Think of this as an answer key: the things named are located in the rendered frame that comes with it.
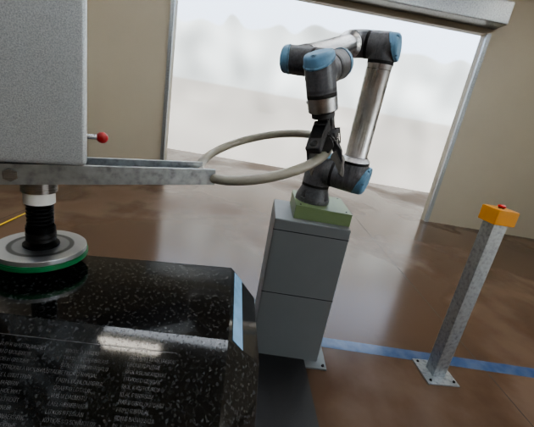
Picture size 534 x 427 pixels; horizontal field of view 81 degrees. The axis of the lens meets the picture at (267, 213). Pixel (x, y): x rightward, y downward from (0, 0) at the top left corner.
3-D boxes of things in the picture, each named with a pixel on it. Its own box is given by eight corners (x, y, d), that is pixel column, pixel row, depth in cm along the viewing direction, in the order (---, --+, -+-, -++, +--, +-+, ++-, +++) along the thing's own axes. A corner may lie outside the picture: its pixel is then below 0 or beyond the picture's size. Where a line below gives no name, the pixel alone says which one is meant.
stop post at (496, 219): (459, 387, 187) (535, 215, 155) (428, 385, 185) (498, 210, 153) (440, 362, 206) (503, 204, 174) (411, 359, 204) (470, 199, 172)
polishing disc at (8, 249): (-11, 274, 71) (-11, 268, 71) (-10, 237, 86) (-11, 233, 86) (94, 259, 85) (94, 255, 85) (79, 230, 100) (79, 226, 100)
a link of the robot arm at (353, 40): (348, 26, 148) (275, 41, 101) (375, 28, 143) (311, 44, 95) (345, 53, 155) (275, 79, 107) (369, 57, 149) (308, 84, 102)
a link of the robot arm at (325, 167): (308, 177, 184) (315, 147, 178) (336, 185, 176) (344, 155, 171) (297, 180, 171) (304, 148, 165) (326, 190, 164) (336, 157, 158)
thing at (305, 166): (235, 203, 85) (232, 193, 83) (179, 164, 123) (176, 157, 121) (364, 148, 104) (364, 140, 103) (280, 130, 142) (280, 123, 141)
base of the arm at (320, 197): (293, 191, 186) (297, 175, 182) (325, 197, 187) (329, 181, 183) (297, 202, 168) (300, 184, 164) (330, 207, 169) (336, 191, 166)
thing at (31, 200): (21, 206, 77) (20, 192, 76) (24, 197, 83) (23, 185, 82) (56, 206, 81) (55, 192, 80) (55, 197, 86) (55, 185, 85)
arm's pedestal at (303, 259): (247, 307, 227) (266, 195, 202) (314, 318, 229) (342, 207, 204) (240, 358, 179) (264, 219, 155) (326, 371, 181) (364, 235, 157)
